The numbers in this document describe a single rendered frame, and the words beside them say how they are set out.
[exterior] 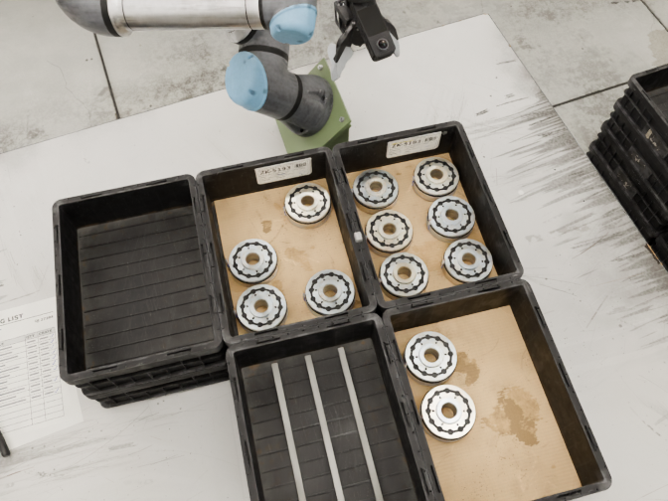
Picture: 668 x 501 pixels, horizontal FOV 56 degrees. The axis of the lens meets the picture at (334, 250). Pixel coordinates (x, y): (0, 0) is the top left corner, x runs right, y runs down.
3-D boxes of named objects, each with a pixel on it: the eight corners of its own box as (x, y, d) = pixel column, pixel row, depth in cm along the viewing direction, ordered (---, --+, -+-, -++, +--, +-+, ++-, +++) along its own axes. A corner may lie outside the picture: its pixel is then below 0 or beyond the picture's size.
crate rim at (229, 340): (196, 178, 135) (194, 172, 133) (330, 151, 139) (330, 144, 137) (226, 350, 118) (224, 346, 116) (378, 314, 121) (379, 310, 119)
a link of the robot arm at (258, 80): (262, 123, 151) (217, 107, 141) (267, 70, 153) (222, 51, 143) (296, 115, 143) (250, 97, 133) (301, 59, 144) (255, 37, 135)
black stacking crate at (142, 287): (74, 229, 141) (53, 202, 131) (204, 202, 144) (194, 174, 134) (83, 399, 123) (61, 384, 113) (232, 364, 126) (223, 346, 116)
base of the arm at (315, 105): (282, 114, 162) (252, 103, 155) (314, 65, 156) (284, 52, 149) (308, 148, 154) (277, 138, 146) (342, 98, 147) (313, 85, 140)
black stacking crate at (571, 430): (377, 332, 129) (380, 312, 119) (511, 300, 133) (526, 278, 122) (435, 536, 112) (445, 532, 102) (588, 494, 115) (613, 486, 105)
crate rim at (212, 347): (56, 206, 132) (51, 200, 130) (196, 178, 135) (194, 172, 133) (64, 388, 115) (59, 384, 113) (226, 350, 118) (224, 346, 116)
